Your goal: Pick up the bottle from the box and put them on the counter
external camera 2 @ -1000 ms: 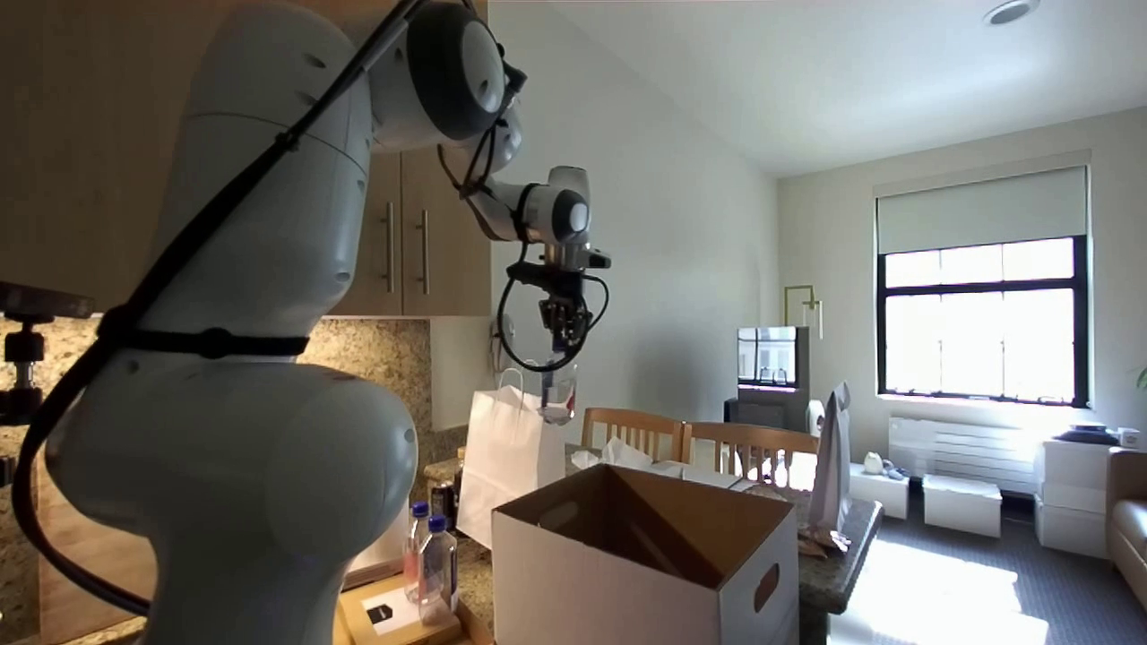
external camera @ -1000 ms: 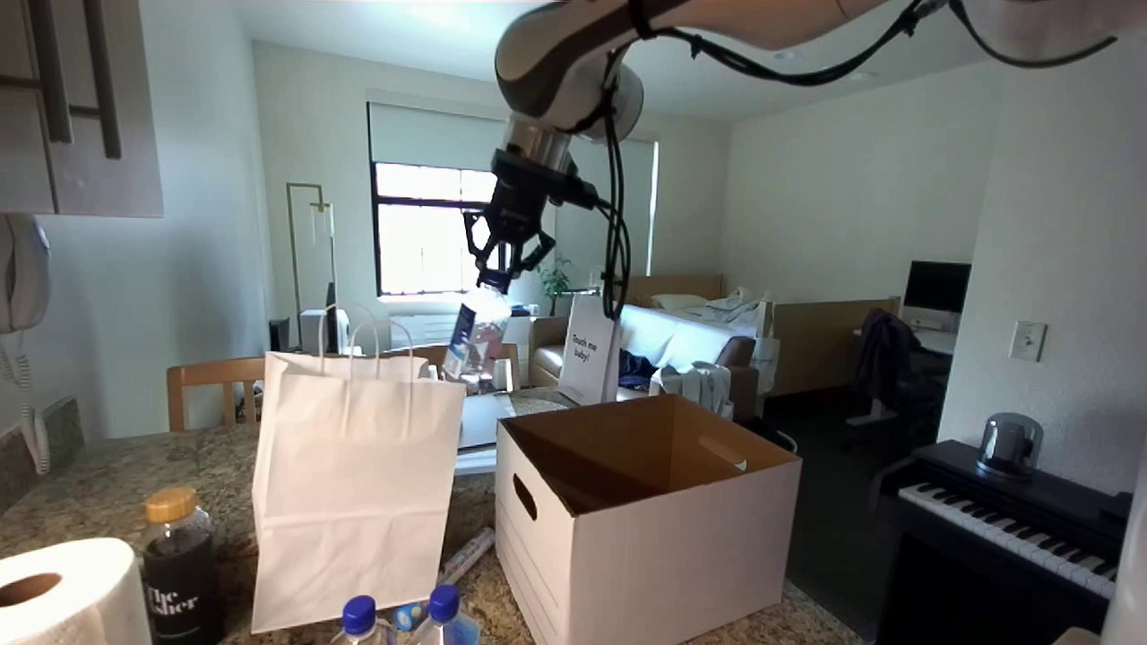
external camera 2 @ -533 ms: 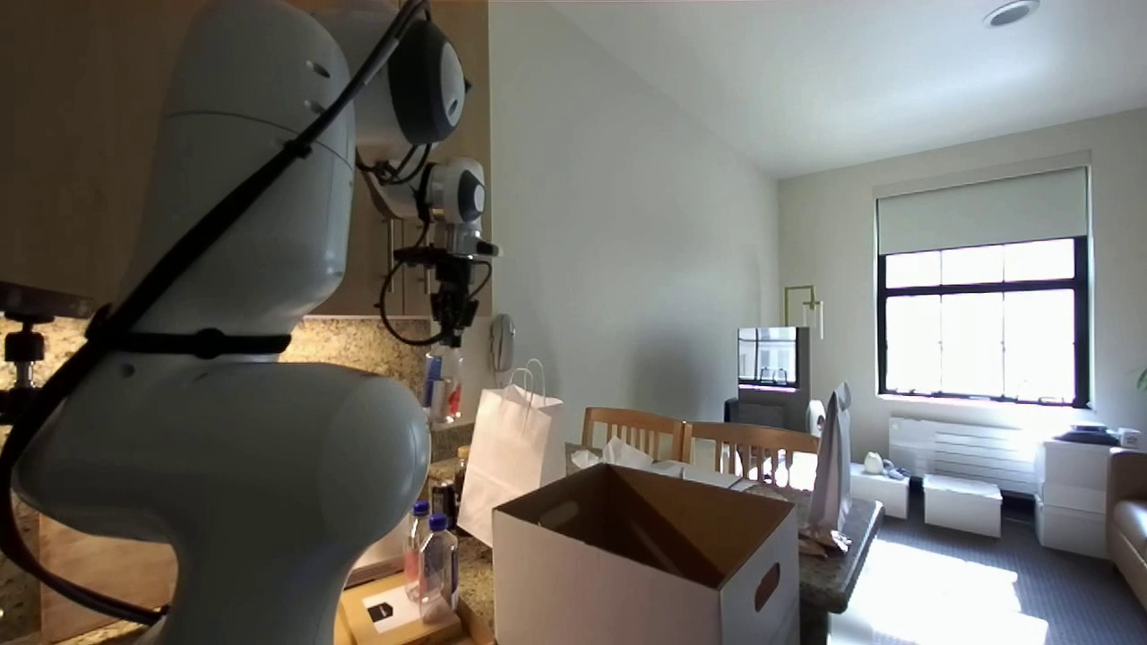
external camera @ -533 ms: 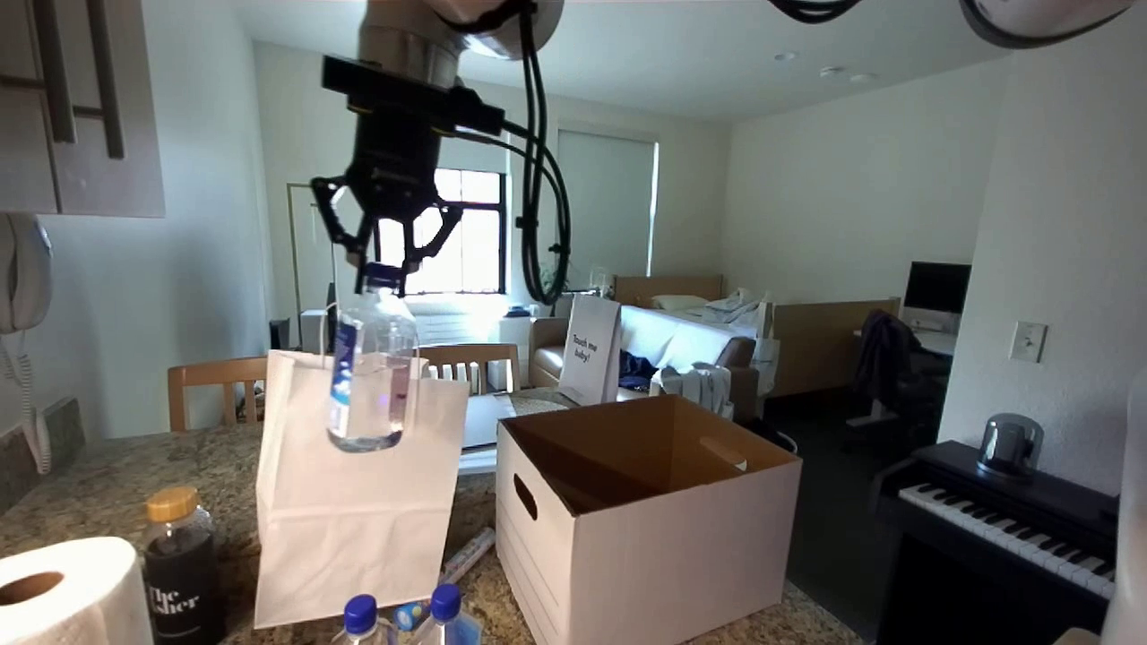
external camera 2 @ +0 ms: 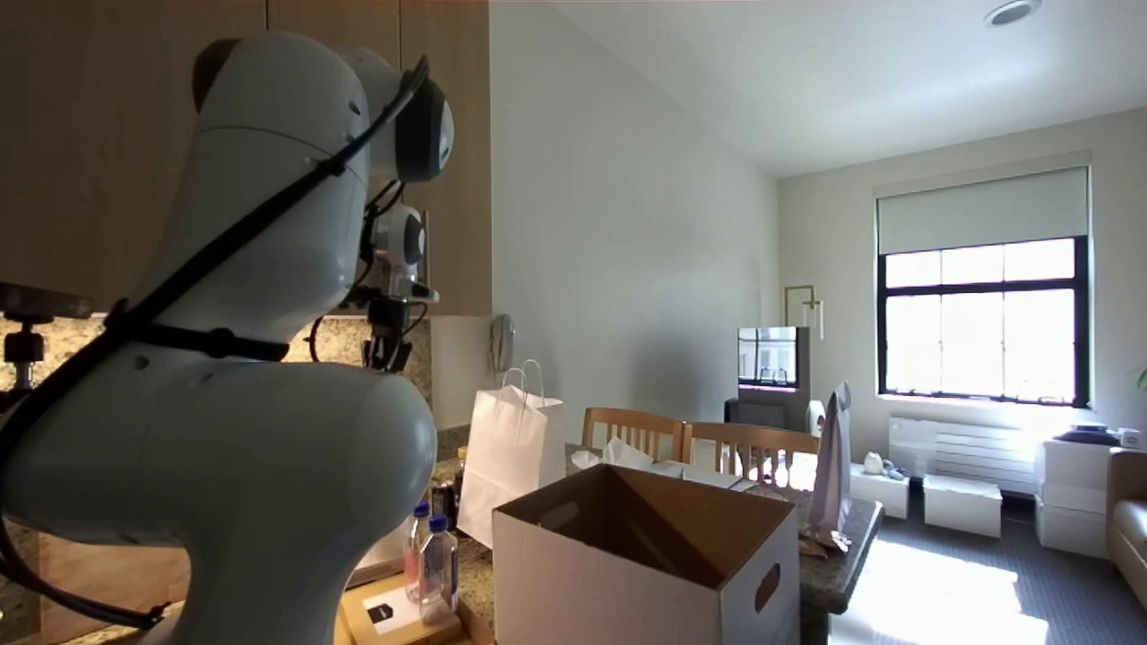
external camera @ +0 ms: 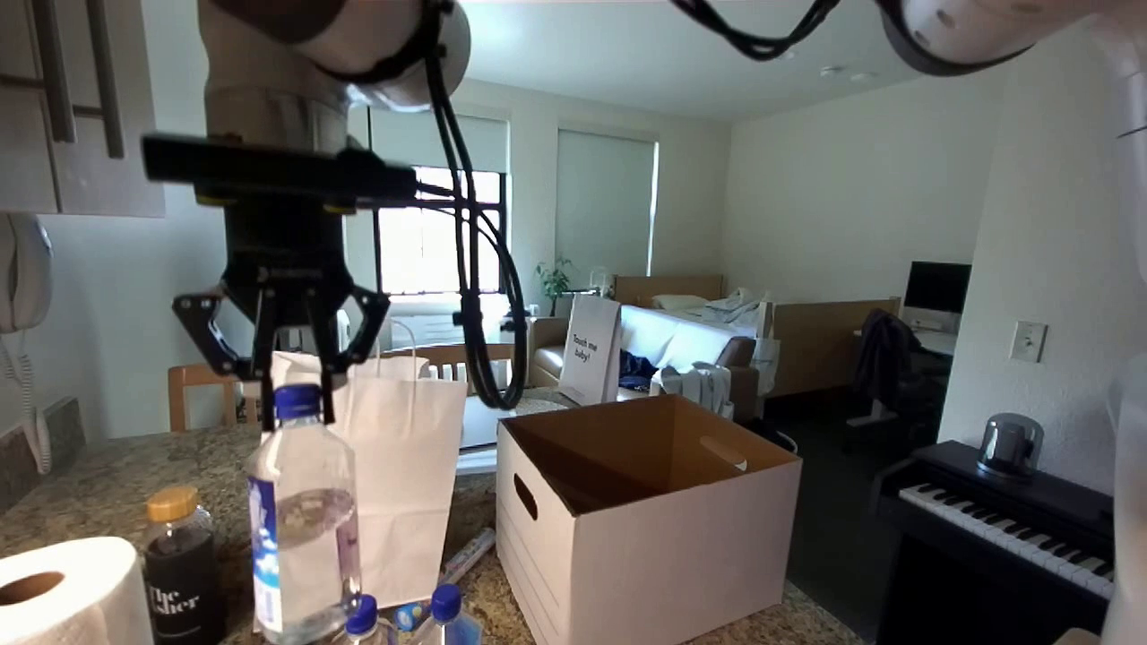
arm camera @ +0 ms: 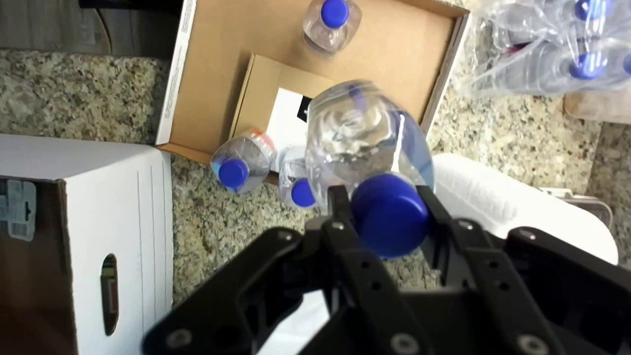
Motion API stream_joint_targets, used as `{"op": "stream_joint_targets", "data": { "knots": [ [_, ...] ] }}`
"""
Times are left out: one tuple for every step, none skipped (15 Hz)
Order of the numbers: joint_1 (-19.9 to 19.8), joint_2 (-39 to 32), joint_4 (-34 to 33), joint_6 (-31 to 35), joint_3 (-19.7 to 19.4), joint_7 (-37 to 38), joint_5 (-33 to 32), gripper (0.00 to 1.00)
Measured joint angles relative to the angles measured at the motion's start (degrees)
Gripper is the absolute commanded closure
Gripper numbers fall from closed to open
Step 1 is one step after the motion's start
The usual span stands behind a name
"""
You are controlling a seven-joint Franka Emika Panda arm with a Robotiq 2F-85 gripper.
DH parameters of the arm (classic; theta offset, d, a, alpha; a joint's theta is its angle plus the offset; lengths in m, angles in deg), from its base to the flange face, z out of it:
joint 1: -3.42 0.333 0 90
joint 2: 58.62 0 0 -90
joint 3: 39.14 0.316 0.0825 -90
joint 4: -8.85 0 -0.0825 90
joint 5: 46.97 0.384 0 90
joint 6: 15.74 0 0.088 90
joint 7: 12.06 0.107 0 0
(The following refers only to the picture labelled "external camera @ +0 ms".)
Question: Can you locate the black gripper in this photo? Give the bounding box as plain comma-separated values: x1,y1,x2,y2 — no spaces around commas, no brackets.
172,196,394,428

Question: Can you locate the white cardboard storage box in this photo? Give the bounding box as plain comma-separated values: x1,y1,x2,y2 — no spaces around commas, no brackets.
490,392,805,645

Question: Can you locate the wooden dining chair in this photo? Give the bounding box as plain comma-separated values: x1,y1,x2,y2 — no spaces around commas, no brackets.
410,340,520,386
160,364,265,439

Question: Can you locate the white radiator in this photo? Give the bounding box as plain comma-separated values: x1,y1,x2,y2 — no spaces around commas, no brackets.
380,301,511,350

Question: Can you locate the black framed window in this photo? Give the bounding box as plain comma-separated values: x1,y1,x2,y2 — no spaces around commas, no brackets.
345,165,511,301

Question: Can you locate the grey dining table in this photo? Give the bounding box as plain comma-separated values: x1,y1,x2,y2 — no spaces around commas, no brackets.
456,392,542,482

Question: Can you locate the green potted plant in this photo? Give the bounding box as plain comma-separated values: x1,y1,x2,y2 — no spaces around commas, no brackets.
530,257,577,317

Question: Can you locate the dark jar cork lid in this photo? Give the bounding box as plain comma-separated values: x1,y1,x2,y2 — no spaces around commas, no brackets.
141,482,231,645

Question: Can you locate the white roller blind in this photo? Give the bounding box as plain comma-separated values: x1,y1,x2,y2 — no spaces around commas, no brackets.
350,108,511,177

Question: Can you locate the blue printed tube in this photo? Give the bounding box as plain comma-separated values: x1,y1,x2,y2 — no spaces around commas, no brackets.
391,528,499,633

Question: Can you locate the white printed shopping bag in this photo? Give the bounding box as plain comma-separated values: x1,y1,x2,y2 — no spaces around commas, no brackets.
554,294,624,410

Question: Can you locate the white paper roll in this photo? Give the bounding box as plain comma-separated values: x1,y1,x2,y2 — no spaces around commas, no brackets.
0,536,155,645

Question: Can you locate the tall closed window shade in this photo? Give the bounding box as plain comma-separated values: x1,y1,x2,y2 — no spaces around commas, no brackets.
553,125,659,285

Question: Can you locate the white bedding pile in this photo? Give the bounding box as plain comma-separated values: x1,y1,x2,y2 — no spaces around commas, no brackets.
620,289,768,415

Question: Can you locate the dark clothes pile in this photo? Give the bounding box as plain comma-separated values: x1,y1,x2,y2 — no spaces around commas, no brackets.
852,304,947,415

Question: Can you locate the dark computer monitor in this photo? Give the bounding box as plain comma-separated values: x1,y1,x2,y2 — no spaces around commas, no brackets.
901,256,976,321

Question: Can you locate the black digital piano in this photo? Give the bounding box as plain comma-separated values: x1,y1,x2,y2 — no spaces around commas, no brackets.
875,439,1139,645

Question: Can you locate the metal kettle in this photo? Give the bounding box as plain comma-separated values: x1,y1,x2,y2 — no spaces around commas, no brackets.
976,410,1047,478

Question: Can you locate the white paper handle bag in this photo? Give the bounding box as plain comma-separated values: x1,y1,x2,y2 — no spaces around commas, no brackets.
265,317,469,612

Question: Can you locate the wooden wall cabinet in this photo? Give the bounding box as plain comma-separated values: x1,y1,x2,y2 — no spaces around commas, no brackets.
0,0,165,223

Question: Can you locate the white wall intercom phone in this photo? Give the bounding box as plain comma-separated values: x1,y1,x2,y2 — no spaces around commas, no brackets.
0,213,57,482

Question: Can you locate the white wall switch plate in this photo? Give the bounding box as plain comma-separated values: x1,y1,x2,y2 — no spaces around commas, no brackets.
1007,317,1053,366

